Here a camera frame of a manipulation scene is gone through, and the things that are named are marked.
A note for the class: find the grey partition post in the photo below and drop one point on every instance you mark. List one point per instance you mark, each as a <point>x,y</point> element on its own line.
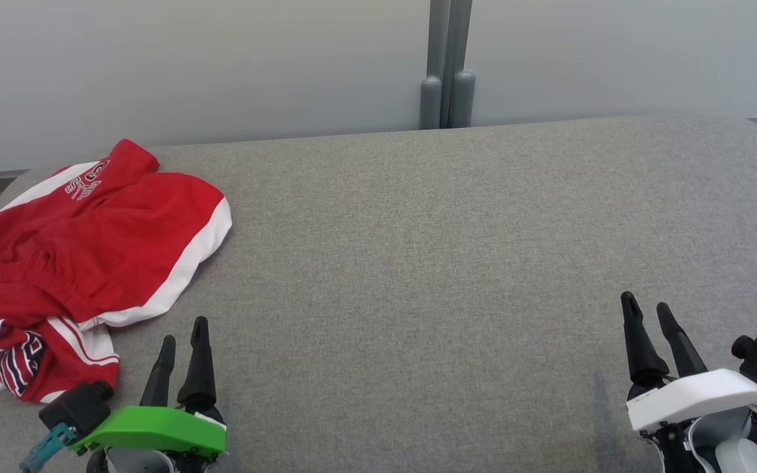
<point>432,98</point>
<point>462,98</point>

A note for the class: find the red jersey with white sleeves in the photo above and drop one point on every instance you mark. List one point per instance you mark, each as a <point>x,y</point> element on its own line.
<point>56,368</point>

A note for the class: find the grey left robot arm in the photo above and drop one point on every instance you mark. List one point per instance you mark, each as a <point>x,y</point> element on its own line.
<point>138,462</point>

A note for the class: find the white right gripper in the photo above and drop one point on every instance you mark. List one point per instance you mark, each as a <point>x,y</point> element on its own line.
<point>694,396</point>

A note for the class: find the red shorts with white stripe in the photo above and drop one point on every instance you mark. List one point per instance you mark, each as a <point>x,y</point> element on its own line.
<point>109,243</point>

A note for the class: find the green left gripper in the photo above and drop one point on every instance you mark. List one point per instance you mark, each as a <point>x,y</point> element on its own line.
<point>155,430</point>

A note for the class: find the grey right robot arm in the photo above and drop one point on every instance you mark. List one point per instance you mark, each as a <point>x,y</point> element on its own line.
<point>743,460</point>

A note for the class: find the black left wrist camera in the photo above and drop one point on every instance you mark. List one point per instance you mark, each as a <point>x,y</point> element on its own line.
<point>76,407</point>

